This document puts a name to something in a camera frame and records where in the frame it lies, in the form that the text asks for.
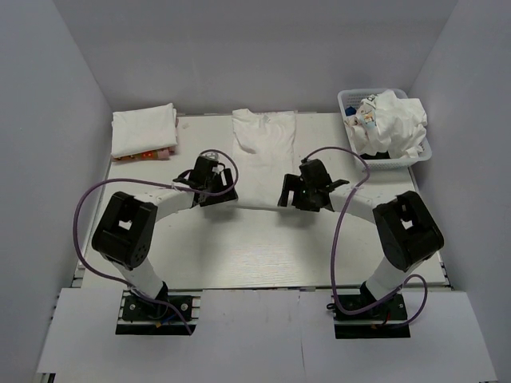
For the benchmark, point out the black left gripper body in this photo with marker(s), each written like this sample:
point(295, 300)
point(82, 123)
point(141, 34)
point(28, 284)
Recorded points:
point(215, 184)

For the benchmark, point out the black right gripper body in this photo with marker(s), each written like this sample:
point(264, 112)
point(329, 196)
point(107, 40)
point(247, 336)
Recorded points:
point(303, 195)

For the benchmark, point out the white printed t-shirt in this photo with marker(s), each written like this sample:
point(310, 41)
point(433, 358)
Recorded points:
point(384, 123)

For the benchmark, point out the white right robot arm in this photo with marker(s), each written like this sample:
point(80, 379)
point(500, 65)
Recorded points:
point(407, 232)

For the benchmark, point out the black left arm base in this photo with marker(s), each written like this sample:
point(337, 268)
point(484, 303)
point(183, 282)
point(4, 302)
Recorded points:
point(139, 317)

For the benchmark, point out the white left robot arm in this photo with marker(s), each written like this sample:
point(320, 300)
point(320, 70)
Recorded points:
point(125, 231)

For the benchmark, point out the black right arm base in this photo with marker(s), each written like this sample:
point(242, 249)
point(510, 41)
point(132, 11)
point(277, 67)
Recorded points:
point(382, 322)

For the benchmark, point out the folded patterned pink t-shirt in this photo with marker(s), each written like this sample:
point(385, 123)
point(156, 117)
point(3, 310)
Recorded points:
point(158, 154)

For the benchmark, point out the folded white t-shirt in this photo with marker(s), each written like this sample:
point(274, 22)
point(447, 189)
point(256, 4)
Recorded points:
point(143, 130)

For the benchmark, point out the white plastic laundry basket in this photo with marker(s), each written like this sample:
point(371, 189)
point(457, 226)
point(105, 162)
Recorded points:
point(381, 162)

